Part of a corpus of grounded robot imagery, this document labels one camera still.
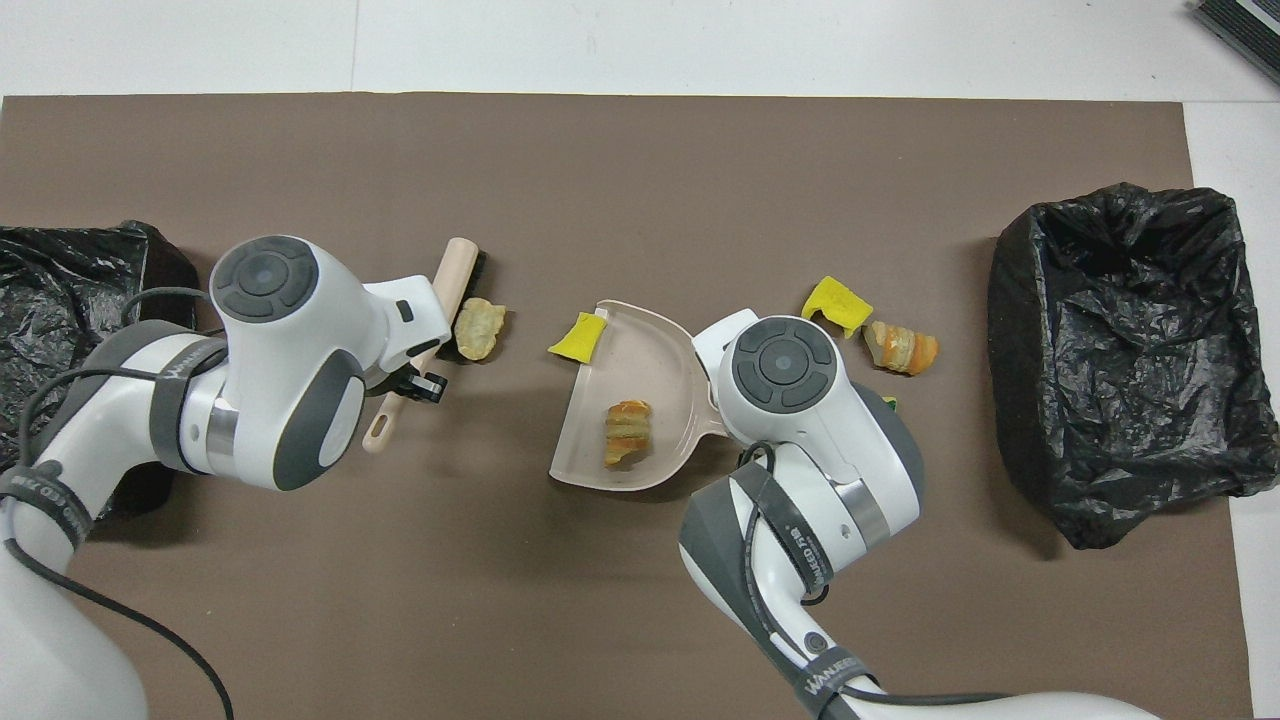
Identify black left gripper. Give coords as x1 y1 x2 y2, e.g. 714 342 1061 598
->
385 362 448 404

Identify pale bread piece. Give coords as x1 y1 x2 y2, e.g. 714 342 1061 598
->
453 298 508 362

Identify beige hand brush black bristles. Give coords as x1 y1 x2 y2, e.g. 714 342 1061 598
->
362 237 488 454

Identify beige plastic dustpan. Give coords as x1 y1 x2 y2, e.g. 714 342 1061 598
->
549 300 729 492

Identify striped croissant piece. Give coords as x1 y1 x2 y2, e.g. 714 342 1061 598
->
603 400 654 468
864 320 940 376

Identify notched yellow sponge piece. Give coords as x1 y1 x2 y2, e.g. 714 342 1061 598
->
801 276 874 338

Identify black bag lined trash bin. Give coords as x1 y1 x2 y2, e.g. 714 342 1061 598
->
988 182 1280 550
0 221 201 521

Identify brown table mat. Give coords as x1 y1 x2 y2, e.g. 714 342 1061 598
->
0 93 1254 720

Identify dark ribbed panel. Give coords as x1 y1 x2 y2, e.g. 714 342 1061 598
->
1188 0 1280 86

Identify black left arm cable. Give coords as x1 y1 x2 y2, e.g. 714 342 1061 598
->
0 287 236 720

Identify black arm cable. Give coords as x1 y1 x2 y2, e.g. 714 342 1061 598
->
738 440 1016 706
0 287 236 720

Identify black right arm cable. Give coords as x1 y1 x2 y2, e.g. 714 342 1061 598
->
738 440 1016 706

